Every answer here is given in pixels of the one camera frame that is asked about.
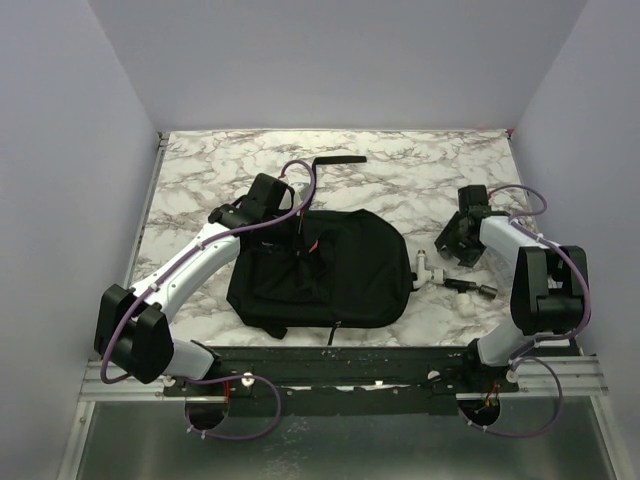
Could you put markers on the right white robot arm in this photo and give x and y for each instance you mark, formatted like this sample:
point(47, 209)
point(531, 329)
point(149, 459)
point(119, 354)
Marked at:
point(548, 282)

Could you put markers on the white correction pen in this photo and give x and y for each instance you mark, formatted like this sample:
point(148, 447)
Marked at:
point(424, 275)

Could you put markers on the pink cap glue bottle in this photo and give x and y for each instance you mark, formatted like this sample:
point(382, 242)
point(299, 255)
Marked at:
point(313, 247)

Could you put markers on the aluminium table edge rail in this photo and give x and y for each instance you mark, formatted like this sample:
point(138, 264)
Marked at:
point(146, 206)

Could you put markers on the white plastic tube piece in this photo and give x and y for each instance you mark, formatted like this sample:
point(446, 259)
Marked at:
point(464, 289)

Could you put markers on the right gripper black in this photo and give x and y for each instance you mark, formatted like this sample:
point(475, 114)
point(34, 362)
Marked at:
point(448, 238)

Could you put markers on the black student backpack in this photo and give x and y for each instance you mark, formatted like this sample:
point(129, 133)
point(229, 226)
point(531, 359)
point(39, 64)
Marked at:
point(358, 277)

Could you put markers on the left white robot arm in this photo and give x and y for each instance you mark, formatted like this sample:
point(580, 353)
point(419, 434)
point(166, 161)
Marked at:
point(133, 334)

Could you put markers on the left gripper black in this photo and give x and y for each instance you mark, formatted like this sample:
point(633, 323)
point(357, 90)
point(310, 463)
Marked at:
point(282, 212)

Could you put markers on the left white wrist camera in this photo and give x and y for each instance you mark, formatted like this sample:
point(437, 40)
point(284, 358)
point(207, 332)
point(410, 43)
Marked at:
point(300, 193)

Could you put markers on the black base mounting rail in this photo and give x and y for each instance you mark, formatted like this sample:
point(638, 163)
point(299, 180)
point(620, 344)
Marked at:
point(335, 381)

